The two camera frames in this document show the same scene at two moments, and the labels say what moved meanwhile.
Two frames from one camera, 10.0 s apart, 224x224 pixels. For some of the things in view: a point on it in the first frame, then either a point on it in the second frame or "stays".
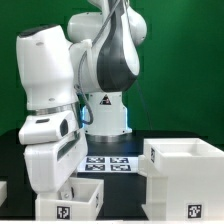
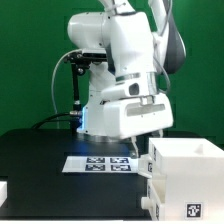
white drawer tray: (88, 198) -> (157, 197)
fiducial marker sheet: (110, 164) stays
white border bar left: (3, 192) stays
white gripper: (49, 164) -> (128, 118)
